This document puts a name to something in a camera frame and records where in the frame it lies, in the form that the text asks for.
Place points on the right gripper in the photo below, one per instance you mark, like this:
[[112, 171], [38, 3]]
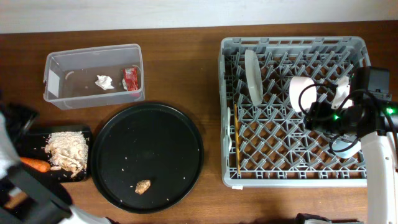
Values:
[[318, 111]]

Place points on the small white cup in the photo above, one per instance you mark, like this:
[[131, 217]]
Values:
[[337, 102]]

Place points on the blue plastic cup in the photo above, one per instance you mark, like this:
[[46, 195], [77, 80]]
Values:
[[344, 147]]

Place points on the pink shallow bowl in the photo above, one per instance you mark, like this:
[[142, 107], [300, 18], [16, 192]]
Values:
[[297, 85]]

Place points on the grey plate with rice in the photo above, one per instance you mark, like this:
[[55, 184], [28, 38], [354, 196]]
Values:
[[253, 77]]

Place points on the white plastic fork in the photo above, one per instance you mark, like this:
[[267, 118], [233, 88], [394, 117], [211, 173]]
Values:
[[228, 129]]

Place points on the round black serving tray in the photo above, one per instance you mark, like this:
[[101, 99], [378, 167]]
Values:
[[147, 141]]

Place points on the brown walnut shell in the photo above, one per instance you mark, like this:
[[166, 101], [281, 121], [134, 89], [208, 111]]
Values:
[[142, 186]]

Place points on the red snack wrapper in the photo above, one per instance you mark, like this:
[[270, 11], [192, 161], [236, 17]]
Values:
[[130, 80]]

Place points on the white tissue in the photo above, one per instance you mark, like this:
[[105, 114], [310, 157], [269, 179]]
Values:
[[104, 82]]

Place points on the orange carrot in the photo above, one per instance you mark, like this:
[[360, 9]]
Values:
[[41, 166]]

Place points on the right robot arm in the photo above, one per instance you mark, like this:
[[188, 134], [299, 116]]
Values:
[[373, 122]]

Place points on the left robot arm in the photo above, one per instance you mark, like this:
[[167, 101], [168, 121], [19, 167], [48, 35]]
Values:
[[27, 196]]

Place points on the grey dishwasher rack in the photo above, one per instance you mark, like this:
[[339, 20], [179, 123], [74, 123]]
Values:
[[276, 150]]

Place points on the clear plastic bin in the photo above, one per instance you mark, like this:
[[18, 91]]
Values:
[[70, 76]]

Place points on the rice and shells pile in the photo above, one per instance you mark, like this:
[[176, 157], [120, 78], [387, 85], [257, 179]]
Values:
[[68, 151]]

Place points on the black rectangular tray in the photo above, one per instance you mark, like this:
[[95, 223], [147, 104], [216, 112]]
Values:
[[32, 145]]

